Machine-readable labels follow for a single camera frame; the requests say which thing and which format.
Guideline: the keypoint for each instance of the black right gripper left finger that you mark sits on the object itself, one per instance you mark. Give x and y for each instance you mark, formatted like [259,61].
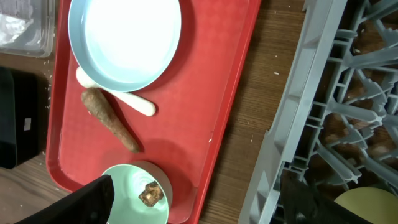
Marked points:
[91,204]

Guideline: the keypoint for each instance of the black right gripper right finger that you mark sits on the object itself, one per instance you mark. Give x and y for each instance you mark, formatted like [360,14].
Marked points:
[302,204]

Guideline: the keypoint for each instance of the green bowl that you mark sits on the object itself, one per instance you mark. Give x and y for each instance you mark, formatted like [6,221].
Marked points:
[129,181]

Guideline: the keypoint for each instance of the brown food scrap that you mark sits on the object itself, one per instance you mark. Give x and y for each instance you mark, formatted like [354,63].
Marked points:
[151,194]

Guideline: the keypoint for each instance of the yellow plastic cup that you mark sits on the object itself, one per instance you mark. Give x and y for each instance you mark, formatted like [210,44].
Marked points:
[372,204]

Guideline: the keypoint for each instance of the white napkin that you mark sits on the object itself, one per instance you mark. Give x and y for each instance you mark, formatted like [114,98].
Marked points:
[16,17]

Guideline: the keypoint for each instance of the grey plastic dishwasher rack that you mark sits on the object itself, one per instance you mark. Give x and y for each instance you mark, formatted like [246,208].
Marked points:
[336,125]

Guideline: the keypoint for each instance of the black waste tray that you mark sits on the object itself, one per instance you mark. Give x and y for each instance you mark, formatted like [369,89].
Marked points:
[24,116]

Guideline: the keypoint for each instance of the clear plastic waste bin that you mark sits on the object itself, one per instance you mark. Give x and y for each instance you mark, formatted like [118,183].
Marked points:
[37,40]

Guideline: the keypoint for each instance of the brown carrot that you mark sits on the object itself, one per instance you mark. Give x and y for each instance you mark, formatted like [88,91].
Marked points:
[97,104]

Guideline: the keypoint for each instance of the white plastic spoon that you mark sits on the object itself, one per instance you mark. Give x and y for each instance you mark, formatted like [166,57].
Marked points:
[139,104]

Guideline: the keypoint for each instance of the red plastic tray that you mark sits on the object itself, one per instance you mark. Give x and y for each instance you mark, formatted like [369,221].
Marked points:
[193,99]

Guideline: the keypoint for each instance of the light blue plate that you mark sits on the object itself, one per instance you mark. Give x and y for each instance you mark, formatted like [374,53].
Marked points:
[124,45]

